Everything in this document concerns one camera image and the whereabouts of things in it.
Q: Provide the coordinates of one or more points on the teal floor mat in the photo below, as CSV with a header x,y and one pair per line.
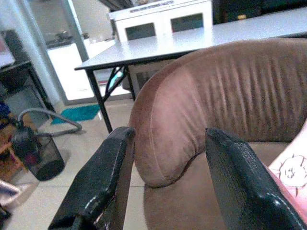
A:
x,y
78,113

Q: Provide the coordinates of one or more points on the black side table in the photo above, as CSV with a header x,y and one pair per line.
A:
x,y
19,81

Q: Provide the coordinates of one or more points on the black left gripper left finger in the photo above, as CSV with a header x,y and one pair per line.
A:
x,y
96,182

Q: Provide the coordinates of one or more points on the grey folding table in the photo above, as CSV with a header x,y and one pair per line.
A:
x,y
192,43

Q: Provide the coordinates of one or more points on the brown suede sofa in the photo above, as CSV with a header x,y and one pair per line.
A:
x,y
216,119

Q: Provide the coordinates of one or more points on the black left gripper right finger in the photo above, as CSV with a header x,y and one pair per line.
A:
x,y
247,187

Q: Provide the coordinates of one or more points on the black mesh waste bin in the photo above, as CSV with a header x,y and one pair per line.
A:
x,y
44,158

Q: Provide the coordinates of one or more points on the white cabinet with glass doors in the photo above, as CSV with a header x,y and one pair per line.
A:
x,y
163,21

